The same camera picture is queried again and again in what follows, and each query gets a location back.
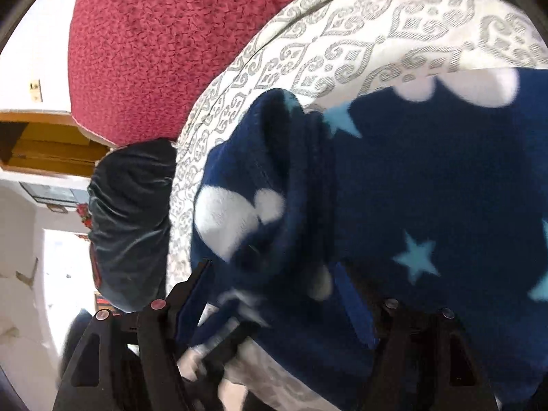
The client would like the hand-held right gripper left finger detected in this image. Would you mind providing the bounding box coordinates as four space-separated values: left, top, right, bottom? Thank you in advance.
53 259 215 411

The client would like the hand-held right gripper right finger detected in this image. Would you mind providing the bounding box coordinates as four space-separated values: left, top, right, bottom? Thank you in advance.
336 262 498 411

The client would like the navy mickey star blanket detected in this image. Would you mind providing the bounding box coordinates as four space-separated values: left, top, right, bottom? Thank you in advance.
188 68 548 411

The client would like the dark velvet cushion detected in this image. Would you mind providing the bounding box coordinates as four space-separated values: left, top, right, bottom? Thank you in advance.
88 138 178 314

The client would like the red hanging decoration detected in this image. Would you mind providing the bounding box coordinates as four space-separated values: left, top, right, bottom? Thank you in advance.
76 203 96 234

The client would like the white grey patterned blanket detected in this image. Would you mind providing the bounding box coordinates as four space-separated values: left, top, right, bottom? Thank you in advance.
165 0 548 292

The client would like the dark framed wall picture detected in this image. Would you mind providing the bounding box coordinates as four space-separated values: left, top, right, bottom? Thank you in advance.
19 181 91 207

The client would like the wooden door frame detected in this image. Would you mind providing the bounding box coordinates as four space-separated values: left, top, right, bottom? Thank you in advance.
0 110 113 177

